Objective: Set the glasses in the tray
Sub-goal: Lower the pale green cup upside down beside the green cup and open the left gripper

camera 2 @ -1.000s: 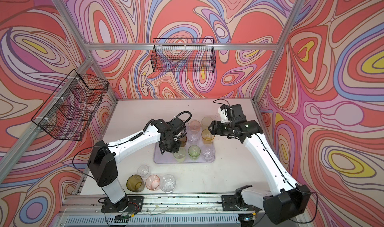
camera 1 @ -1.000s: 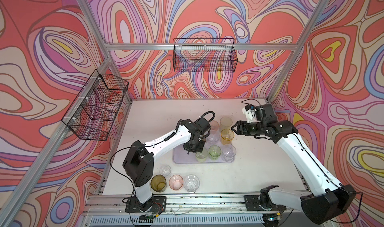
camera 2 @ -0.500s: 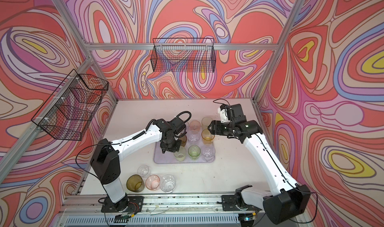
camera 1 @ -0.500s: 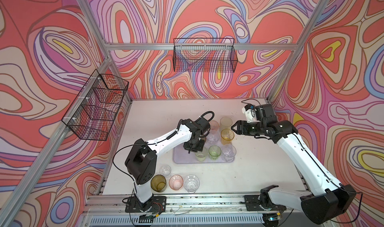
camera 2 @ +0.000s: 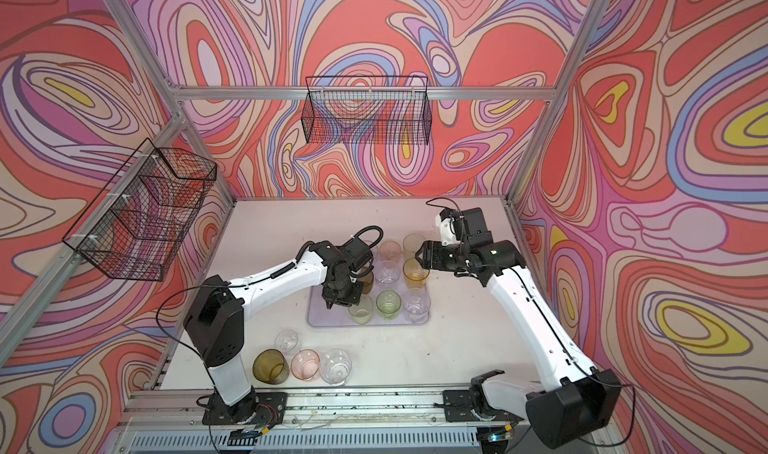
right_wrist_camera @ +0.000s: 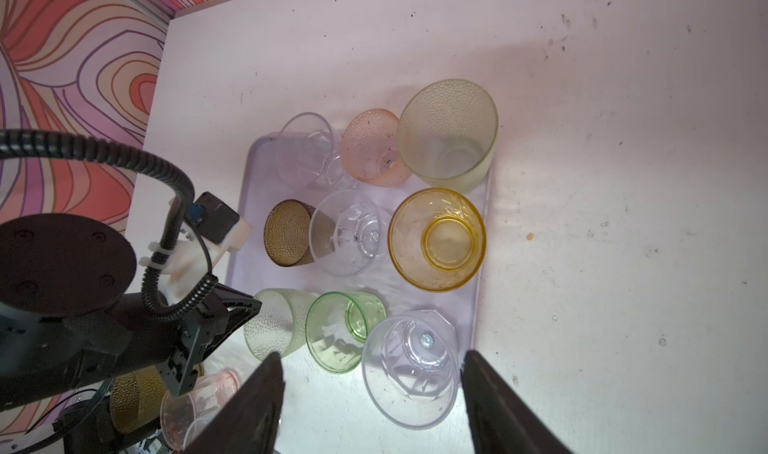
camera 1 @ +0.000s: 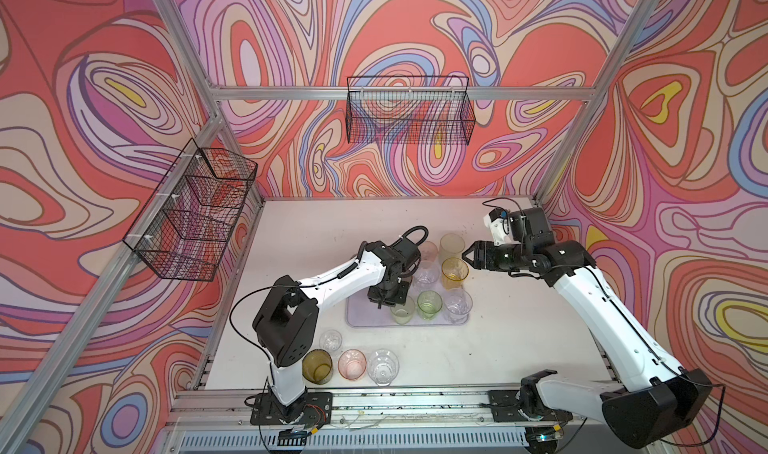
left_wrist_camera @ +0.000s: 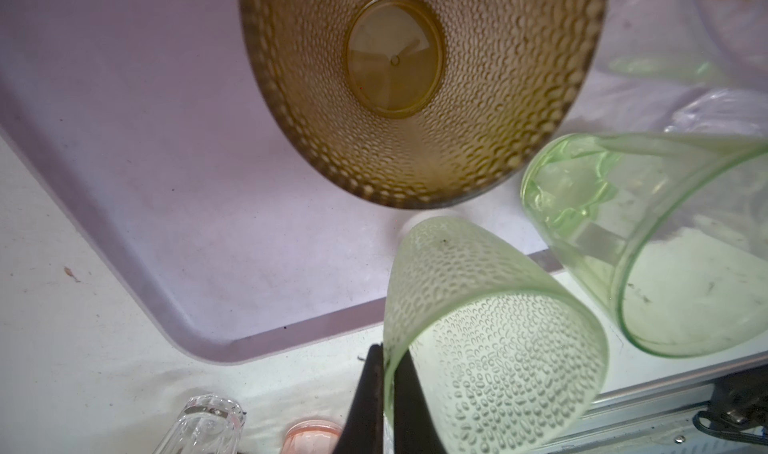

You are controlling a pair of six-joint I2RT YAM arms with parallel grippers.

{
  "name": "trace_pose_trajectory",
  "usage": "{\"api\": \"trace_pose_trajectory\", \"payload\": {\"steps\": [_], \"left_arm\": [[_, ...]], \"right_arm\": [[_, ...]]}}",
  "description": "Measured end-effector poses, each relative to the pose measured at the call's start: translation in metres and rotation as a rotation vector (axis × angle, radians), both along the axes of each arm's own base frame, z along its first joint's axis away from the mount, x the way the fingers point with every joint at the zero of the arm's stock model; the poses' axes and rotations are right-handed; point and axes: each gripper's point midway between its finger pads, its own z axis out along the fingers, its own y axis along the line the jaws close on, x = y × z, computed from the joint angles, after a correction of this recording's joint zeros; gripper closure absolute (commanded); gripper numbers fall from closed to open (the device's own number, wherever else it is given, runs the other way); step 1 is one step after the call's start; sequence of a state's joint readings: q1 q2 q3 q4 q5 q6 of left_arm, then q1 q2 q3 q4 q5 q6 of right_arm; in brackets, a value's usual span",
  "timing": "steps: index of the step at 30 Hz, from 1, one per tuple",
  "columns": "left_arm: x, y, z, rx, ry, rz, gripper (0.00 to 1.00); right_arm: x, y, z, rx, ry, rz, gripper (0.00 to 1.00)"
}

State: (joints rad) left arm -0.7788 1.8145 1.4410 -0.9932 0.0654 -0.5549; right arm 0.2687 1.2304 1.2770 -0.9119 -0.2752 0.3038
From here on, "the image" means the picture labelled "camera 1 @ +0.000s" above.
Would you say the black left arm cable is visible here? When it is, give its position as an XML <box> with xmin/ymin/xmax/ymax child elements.
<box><xmin>400</xmin><ymin>225</ymin><xmax>430</xmax><ymax>251</ymax></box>

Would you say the lilac plastic tray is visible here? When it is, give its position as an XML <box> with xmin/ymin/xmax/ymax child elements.
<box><xmin>346</xmin><ymin>279</ymin><xmax>463</xmax><ymax>329</ymax></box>

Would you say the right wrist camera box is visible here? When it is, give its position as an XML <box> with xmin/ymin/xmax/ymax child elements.
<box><xmin>484</xmin><ymin>208</ymin><xmax>555</xmax><ymax>250</ymax></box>

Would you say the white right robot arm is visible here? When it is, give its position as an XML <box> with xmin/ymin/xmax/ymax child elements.
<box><xmin>462</xmin><ymin>241</ymin><xmax>713</xmax><ymax>449</ymax></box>

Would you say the large olive green glass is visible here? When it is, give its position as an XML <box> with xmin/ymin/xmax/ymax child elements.
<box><xmin>302</xmin><ymin>349</ymin><xmax>333</xmax><ymax>385</ymax></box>

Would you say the clear faceted glass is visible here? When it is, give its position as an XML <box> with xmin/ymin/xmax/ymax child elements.
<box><xmin>443</xmin><ymin>289</ymin><xmax>473</xmax><ymax>324</ymax></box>

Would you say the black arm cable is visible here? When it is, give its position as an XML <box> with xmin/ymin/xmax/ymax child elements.
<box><xmin>400</xmin><ymin>225</ymin><xmax>430</xmax><ymax>251</ymax></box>
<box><xmin>659</xmin><ymin>381</ymin><xmax>727</xmax><ymax>449</ymax></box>

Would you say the pale green dimpled cup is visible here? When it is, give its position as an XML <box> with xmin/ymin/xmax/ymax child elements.
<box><xmin>439</xmin><ymin>233</ymin><xmax>466</xmax><ymax>262</ymax></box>

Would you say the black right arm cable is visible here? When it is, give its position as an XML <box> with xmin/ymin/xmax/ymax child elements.
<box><xmin>659</xmin><ymin>381</ymin><xmax>727</xmax><ymax>449</ymax></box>

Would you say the bright green glass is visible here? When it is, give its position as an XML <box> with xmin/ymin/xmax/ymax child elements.
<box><xmin>416</xmin><ymin>290</ymin><xmax>443</xmax><ymax>321</ymax></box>

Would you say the aluminium front rail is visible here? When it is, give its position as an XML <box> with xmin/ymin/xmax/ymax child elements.
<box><xmin>331</xmin><ymin>385</ymin><xmax>492</xmax><ymax>428</ymax></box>

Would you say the black wire basket wall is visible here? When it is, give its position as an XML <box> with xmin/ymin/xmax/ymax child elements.
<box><xmin>122</xmin><ymin>140</ymin><xmax>258</xmax><ymax>282</ymax></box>
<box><xmin>345</xmin><ymin>74</ymin><xmax>476</xmax><ymax>146</ymax></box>

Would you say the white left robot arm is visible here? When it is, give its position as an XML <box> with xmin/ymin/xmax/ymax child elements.
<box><xmin>252</xmin><ymin>237</ymin><xmax>421</xmax><ymax>408</ymax></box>

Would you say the pink dimpled cup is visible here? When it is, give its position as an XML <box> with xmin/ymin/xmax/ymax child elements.
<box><xmin>419</xmin><ymin>241</ymin><xmax>439</xmax><ymax>263</ymax></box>

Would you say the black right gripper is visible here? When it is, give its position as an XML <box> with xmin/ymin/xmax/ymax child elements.
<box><xmin>461</xmin><ymin>241</ymin><xmax>531</xmax><ymax>271</ymax></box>

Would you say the small clear glass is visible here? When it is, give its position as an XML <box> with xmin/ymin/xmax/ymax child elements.
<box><xmin>319</xmin><ymin>330</ymin><xmax>343</xmax><ymax>353</ymax></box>

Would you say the black wire basket left wall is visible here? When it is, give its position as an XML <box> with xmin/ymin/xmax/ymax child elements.
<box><xmin>122</xmin><ymin>140</ymin><xmax>258</xmax><ymax>282</ymax></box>

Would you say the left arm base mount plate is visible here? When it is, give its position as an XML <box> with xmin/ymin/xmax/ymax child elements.
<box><xmin>246</xmin><ymin>390</ymin><xmax>334</xmax><ymax>428</ymax></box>

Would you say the black wire basket back wall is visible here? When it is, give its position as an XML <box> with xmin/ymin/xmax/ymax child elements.
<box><xmin>345</xmin><ymin>74</ymin><xmax>476</xmax><ymax>146</ymax></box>

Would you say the light green dimpled cup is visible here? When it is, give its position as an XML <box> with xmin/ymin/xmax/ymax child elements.
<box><xmin>390</xmin><ymin>298</ymin><xmax>416</xmax><ymax>325</ymax></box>

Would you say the clear textured glass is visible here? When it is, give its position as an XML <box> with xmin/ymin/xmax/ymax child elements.
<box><xmin>413</xmin><ymin>262</ymin><xmax>441</xmax><ymax>289</ymax></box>

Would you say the pink clear glass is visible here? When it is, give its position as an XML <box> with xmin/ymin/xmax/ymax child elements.
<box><xmin>338</xmin><ymin>349</ymin><xmax>367</xmax><ymax>381</ymax></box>

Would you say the clear ribbed glass front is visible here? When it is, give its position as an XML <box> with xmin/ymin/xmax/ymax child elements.
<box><xmin>367</xmin><ymin>349</ymin><xmax>400</xmax><ymax>386</ymax></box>

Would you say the yellow clear plastic cup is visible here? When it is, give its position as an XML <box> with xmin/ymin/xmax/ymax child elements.
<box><xmin>441</xmin><ymin>257</ymin><xmax>469</xmax><ymax>290</ymax></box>

